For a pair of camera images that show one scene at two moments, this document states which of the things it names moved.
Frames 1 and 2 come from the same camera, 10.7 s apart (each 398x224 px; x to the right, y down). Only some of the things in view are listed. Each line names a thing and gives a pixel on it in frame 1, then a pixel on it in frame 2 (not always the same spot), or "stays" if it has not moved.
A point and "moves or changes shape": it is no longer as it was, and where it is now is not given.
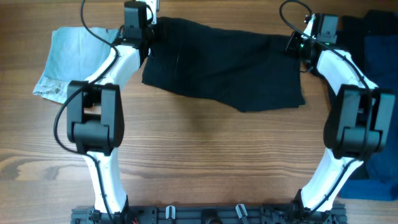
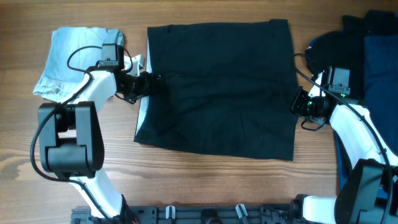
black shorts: (250, 71) moves or changes shape
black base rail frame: (209, 214) stays
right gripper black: (295, 37) -> (296, 106)
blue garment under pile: (380, 182) stays
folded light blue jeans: (74, 56) stays
